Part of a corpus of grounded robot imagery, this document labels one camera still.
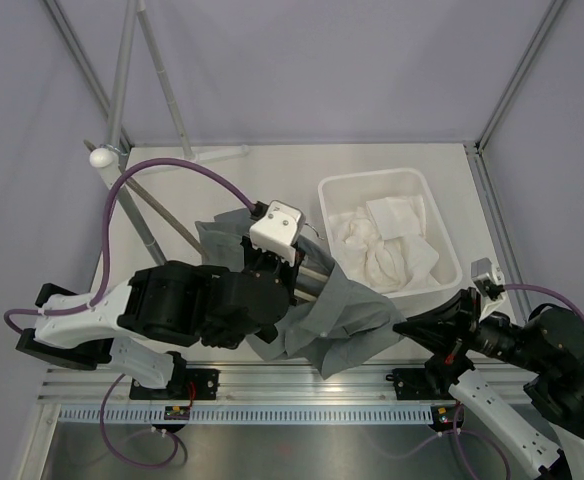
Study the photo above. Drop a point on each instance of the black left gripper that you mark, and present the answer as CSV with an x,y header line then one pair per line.
x,y
286,270

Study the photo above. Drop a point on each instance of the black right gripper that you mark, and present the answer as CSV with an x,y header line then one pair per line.
x,y
450,326

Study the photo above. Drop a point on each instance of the beige clothes hanger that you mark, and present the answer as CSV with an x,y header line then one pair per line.
x,y
312,275

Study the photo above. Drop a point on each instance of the grey-green shirt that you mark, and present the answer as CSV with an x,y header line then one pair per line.
x,y
343,327

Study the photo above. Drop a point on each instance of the white shirt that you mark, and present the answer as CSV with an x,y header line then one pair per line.
x,y
383,245

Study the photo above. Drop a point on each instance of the white plastic basket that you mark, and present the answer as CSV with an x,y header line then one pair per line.
x,y
344,193

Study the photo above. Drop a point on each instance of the grey clothes hanger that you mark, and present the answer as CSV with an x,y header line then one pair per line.
x,y
105,159

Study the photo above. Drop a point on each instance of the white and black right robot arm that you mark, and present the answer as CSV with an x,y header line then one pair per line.
x,y
550,345

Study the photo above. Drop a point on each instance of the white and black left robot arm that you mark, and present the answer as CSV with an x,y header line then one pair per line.
x,y
136,328

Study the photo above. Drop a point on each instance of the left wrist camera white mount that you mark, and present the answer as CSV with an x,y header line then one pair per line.
x,y
278,230

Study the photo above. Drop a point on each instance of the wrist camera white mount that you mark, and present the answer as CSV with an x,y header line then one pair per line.
x,y
489,280
278,230

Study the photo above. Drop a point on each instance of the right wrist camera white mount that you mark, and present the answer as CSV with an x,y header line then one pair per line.
x,y
489,280

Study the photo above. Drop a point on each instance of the aluminium mounting rail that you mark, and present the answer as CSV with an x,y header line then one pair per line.
x,y
243,383

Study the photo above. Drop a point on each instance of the white slotted cable duct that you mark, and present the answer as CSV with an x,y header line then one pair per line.
x,y
248,414

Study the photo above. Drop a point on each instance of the aluminium frame post left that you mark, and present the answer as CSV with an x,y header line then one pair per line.
x,y
71,41

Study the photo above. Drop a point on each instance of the aluminium frame post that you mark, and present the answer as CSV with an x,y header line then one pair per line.
x,y
531,54
71,41

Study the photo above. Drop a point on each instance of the aluminium frame post right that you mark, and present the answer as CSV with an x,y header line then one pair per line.
x,y
531,54

